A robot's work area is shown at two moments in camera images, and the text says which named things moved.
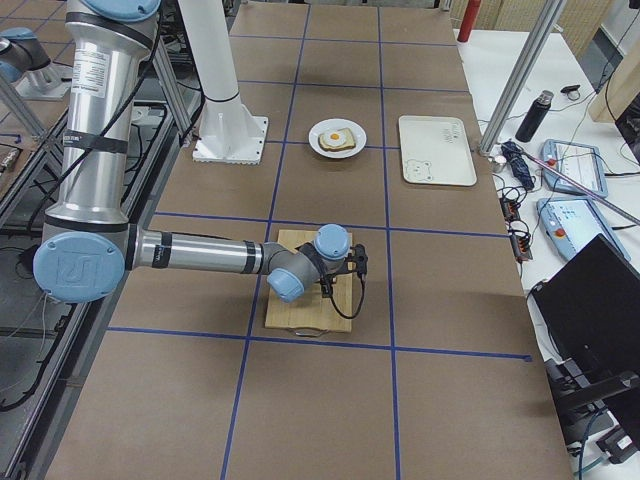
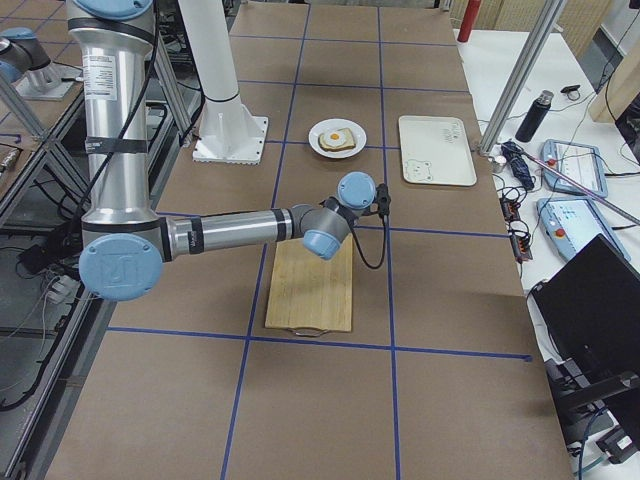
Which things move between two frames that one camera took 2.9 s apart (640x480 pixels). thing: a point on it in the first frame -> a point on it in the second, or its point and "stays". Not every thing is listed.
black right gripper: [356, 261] -> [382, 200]
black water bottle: [532, 123] stays
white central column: [225, 124] stays
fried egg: [334, 137] stays
